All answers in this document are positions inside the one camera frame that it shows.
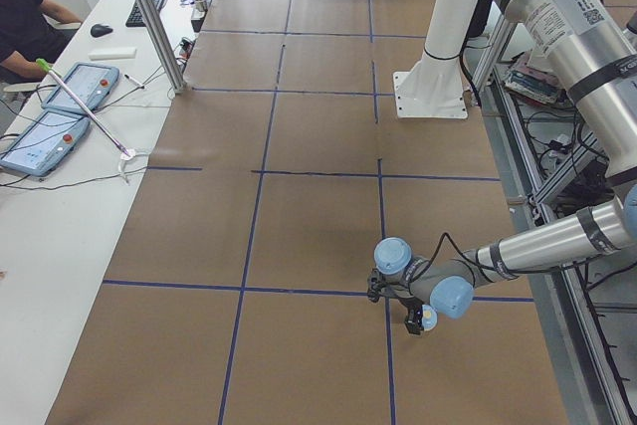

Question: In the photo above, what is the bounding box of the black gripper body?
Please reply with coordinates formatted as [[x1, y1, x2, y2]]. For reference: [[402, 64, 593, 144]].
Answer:
[[396, 297, 423, 316]]

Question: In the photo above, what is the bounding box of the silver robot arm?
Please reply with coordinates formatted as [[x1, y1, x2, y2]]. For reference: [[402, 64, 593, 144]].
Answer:
[[367, 0, 636, 334]]

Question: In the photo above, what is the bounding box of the stack of magazines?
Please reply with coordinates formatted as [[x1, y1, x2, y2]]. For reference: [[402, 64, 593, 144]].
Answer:
[[504, 52, 568, 106]]

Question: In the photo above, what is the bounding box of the black marker pen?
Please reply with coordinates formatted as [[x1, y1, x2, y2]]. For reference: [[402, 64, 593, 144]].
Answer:
[[124, 74, 145, 90]]

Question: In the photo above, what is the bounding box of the silver metal cup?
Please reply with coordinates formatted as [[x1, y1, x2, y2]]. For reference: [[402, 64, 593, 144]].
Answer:
[[192, 0, 208, 19]]

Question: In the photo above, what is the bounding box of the upper blue teach pendant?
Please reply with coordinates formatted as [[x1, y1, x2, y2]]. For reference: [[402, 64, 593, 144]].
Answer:
[[42, 62, 120, 114]]

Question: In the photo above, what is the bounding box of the blue teach pendant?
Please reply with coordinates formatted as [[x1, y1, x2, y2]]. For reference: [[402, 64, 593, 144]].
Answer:
[[42, 62, 120, 114], [1, 109, 91, 177]]

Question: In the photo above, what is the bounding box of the lower blue teach pendant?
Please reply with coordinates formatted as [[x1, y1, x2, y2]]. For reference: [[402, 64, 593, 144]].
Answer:
[[1, 109, 91, 177]]

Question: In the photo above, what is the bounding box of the white foam block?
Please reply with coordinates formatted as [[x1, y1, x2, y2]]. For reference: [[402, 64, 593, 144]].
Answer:
[[88, 47, 137, 60]]

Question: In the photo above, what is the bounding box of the black keyboard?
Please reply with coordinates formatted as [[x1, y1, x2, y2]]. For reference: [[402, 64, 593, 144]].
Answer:
[[124, 0, 172, 28]]

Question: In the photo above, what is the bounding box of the black computer mouse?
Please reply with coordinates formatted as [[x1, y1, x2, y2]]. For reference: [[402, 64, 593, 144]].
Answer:
[[90, 24, 113, 38]]

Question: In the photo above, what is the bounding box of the long metal rod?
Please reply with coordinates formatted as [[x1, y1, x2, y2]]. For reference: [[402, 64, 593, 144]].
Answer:
[[36, 58, 136, 160]]

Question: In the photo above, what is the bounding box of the seated person in black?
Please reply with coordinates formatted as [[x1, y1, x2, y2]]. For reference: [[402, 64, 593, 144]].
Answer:
[[0, 0, 82, 84]]

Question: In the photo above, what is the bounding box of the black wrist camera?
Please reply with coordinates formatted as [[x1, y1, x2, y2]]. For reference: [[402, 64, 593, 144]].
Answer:
[[366, 269, 386, 304]]

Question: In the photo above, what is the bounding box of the white camera mast with base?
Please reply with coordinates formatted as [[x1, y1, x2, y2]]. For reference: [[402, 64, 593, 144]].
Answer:
[[393, 0, 478, 119]]

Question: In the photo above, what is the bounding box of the aluminium frame post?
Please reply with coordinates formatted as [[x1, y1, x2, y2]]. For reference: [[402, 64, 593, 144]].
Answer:
[[135, 0, 186, 95]]

